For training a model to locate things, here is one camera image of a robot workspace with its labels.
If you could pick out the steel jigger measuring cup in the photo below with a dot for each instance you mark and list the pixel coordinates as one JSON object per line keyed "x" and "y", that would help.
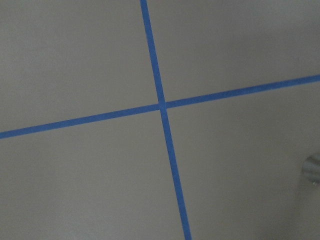
{"x": 311, "y": 168}

